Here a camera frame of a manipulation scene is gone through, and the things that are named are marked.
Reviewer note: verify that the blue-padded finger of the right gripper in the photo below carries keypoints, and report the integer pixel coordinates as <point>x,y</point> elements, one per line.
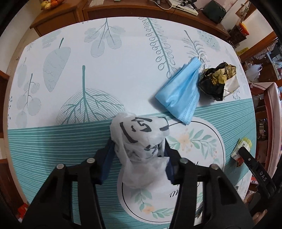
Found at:
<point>266,186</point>

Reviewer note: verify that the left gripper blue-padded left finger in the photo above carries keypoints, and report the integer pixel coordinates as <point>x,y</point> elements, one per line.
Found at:
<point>52,205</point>

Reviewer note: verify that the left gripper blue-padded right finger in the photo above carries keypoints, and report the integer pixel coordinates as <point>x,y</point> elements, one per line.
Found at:
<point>222,206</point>

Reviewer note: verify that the yellow-green small packet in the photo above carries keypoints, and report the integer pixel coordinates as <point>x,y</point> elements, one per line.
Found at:
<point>244,142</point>

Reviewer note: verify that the white printed plastic bag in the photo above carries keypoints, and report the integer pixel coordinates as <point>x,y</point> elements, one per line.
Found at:
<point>139,145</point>

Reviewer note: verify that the blue face mask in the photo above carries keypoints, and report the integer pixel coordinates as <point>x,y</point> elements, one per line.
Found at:
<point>180,94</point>

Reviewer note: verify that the black gold foil wrapper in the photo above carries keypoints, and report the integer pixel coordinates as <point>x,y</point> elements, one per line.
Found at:
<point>219,82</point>

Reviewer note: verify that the side table pink cloth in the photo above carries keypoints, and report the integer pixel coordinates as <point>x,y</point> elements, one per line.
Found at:
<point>272,98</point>

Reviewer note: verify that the leaf-print tablecloth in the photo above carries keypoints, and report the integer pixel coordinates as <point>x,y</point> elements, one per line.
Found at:
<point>70,83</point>

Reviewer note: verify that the dark green toaster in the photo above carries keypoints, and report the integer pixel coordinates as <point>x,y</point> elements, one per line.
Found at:
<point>214,11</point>

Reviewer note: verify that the white power strip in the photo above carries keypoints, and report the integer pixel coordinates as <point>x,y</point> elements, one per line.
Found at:
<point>185,6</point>

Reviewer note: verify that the wooden tv cabinet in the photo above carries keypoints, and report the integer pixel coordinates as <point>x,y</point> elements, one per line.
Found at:
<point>71,12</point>

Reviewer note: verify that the fruit bowl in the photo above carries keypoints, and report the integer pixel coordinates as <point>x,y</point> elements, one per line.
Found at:
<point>51,4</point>

